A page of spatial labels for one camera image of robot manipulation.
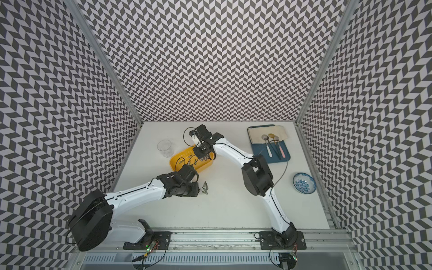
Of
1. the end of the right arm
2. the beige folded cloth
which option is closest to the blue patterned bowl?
the beige folded cloth

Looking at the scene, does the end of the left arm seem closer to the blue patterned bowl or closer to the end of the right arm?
the end of the right arm

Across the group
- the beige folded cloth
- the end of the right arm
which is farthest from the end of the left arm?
the beige folded cloth

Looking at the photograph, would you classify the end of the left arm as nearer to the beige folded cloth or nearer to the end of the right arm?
the end of the right arm

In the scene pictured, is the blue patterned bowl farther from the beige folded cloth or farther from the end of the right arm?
the end of the right arm

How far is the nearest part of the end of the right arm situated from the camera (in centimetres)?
70
